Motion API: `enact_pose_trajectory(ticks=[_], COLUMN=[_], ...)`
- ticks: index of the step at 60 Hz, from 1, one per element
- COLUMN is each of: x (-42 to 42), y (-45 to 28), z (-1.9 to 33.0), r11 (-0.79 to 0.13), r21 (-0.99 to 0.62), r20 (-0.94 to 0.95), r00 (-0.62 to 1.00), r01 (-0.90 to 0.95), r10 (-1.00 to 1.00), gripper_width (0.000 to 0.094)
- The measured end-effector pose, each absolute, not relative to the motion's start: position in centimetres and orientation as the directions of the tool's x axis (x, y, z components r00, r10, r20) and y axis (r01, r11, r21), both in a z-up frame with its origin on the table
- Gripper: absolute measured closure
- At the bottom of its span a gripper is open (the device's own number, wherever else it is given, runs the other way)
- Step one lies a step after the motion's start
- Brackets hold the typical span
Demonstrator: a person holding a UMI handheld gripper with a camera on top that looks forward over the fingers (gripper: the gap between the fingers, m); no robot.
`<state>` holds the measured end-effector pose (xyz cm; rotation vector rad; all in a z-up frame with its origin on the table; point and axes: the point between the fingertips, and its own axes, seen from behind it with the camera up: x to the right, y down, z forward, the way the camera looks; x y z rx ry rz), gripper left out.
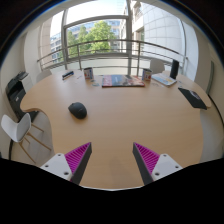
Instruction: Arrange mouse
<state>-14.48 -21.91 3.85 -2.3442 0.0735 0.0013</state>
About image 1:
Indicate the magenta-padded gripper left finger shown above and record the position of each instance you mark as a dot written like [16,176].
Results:
[60,165]

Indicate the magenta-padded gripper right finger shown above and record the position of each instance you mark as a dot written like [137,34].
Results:
[163,165]

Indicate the black computer mouse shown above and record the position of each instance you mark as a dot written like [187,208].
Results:
[77,110]

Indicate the black printed mouse pad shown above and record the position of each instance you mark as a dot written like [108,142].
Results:
[191,97]

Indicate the white chair with wooden legs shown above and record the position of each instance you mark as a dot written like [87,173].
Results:
[15,128]

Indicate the black office printer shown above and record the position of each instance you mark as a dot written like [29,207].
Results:
[15,90]

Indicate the blue and yellow card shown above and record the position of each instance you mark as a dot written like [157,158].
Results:
[95,84]

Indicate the red magazine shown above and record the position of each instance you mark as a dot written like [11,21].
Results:
[122,81]

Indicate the black tumbler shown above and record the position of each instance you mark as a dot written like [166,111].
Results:
[174,69]

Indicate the metal balcony railing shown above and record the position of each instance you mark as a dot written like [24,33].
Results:
[138,56]

